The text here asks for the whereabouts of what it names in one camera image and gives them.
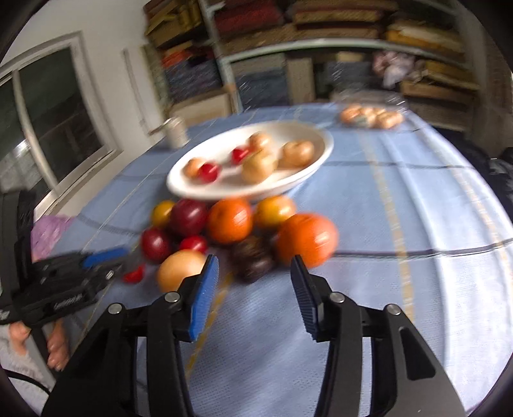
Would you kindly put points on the woven bamboo blind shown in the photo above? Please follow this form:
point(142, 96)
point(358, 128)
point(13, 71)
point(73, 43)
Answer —
point(491, 80)

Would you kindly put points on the small red cherry tomato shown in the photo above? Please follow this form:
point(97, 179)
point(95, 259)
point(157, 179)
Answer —
point(134, 274)

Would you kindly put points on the black jacket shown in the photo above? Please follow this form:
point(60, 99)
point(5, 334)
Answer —
point(493, 172)

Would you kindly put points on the stack of woven flat boxes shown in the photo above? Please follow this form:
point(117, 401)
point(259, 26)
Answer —
point(332, 16)

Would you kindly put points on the white wooden strip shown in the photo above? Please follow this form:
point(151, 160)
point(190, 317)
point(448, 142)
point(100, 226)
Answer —
point(134, 88)

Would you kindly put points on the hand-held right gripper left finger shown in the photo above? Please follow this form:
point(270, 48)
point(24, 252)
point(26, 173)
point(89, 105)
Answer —
point(202, 298)

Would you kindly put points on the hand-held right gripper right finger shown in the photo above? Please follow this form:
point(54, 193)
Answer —
point(304, 298)

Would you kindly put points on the pink crumpled cloth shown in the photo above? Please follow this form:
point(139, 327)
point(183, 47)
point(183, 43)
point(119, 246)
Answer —
point(394, 68)

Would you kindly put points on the blue checked tablecloth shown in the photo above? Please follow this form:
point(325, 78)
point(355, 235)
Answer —
point(400, 304)

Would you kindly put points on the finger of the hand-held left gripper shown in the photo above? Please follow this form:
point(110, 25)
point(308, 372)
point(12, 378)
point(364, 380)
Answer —
point(106, 256)
point(108, 276)

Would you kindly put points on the dark brown ribbed tomato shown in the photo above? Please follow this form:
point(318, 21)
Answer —
point(252, 256)

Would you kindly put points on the dark red plum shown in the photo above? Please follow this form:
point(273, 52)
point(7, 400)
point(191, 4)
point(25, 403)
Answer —
point(155, 244)

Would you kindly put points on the sliding glass window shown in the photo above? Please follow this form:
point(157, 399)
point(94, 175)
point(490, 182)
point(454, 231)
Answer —
point(60, 120)

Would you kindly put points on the wooden picture frame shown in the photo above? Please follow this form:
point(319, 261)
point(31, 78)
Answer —
point(200, 105)

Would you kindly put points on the cardboard sheet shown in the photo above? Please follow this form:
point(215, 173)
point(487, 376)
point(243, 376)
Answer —
point(299, 80)

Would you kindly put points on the white metal shelf rack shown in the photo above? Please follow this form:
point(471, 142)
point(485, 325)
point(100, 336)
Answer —
point(227, 76)

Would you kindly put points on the white oval plate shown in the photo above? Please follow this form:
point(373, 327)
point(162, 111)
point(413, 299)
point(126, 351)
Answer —
point(288, 178)

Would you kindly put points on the round red tomato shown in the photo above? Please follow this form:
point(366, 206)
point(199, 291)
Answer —
point(209, 171)

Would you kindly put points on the pile of assorted gift boxes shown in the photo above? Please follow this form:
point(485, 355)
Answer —
point(188, 76)

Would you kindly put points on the yellow tomato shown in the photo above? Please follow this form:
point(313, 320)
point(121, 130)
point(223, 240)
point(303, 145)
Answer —
point(162, 212)
point(274, 210)

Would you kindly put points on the green marbled board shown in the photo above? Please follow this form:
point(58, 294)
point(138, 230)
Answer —
point(154, 80)

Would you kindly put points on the bright red plum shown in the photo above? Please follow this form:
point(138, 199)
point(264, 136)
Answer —
point(239, 155)

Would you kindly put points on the cluster of packed pale apricots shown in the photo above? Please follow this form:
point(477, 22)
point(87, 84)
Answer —
point(372, 116)

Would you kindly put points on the person's left hand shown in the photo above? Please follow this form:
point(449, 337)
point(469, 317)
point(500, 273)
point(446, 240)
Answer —
point(60, 349)

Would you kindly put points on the white drink can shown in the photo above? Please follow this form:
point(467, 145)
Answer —
point(176, 132)

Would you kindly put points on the pink plastic bag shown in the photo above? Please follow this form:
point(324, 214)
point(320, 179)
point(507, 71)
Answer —
point(50, 232)

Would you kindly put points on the dark red apple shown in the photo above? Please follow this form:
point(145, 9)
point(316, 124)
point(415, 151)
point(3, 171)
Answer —
point(188, 216)

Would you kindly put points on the clear plastic clamshell box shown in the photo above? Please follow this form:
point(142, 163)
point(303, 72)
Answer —
point(360, 98)

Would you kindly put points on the small pale yellow apricot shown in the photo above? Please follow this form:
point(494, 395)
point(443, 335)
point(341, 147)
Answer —
point(194, 167)

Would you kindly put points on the person's left forearm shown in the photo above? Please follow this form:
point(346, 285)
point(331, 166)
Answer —
point(14, 361)

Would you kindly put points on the orange mandarin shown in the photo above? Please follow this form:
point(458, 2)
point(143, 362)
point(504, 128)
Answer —
point(306, 239)
point(229, 220)

